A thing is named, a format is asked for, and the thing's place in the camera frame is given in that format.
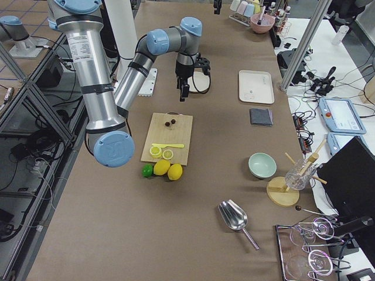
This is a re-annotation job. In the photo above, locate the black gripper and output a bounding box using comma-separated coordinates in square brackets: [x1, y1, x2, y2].
[175, 0, 221, 102]

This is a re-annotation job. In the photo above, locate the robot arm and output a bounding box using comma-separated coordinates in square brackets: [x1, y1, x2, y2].
[1, 15, 47, 59]
[48, 1, 203, 167]

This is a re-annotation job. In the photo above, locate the cream rabbit tray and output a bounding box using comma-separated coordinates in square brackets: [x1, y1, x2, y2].
[238, 70, 275, 104]

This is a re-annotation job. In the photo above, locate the white cup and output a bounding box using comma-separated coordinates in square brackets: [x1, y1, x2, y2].
[230, 0, 241, 12]

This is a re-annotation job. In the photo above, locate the white cup rack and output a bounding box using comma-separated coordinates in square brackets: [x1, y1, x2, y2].
[229, 13, 250, 26]

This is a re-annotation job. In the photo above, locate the pink cup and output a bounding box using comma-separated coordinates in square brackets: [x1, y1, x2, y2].
[236, 1, 248, 15]

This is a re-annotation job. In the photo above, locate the blue cup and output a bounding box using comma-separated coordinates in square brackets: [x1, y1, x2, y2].
[243, 3, 254, 18]

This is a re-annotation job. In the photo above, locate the metal black-tipped muddler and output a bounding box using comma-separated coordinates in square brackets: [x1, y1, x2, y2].
[257, 6, 266, 25]

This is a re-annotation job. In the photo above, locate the yellow cup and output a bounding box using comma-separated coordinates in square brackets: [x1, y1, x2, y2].
[253, 0, 261, 14]

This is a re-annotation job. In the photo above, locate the pink bowl with ice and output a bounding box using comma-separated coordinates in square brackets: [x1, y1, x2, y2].
[250, 13, 275, 34]

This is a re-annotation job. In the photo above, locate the wooden cutting board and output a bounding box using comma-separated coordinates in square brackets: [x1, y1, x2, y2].
[141, 112, 193, 166]

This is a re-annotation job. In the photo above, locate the grey folded cloth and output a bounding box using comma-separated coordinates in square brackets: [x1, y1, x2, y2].
[249, 108, 273, 126]

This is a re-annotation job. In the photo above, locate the yellow plastic knife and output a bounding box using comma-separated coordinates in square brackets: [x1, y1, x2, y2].
[151, 143, 185, 148]

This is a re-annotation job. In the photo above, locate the lemon half slice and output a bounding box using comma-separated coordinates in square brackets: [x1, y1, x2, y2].
[149, 146, 162, 158]
[162, 149, 174, 160]

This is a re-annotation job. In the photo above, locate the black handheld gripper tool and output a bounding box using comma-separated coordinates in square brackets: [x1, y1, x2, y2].
[310, 66, 336, 96]

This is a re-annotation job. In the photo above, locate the yellow lemon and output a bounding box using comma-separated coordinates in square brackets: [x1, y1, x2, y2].
[153, 159, 171, 176]
[168, 163, 183, 181]

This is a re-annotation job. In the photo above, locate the mint green bowl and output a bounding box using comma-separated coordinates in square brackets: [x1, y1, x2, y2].
[248, 153, 277, 179]

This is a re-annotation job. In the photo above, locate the green lime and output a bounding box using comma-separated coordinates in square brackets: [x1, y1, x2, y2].
[142, 163, 154, 178]

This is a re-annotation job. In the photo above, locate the white bottle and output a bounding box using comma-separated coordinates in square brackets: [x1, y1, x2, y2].
[332, 25, 350, 46]

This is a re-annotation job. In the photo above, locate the teach pendant tablet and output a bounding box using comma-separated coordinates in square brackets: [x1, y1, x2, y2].
[326, 132, 367, 156]
[318, 98, 367, 135]

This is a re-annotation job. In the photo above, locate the clear glass cup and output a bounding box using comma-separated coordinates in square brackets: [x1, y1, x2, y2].
[285, 159, 316, 191]

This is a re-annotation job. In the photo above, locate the wooden cup tree stand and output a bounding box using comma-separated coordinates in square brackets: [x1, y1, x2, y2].
[267, 139, 327, 207]

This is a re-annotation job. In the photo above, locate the metal scoop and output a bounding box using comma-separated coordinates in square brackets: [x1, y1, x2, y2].
[218, 199, 260, 251]

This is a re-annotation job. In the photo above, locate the black monitor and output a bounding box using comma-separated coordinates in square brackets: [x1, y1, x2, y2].
[315, 136, 375, 232]

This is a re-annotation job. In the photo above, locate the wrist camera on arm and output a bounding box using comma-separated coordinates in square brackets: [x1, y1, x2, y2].
[195, 53, 210, 76]

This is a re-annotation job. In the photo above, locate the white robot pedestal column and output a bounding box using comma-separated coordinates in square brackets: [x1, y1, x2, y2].
[104, 0, 158, 97]

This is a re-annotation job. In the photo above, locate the aluminium frame post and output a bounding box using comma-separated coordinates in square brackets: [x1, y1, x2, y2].
[280, 0, 332, 92]

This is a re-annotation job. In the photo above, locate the black wire glass rack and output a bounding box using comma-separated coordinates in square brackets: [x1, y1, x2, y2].
[275, 217, 352, 280]

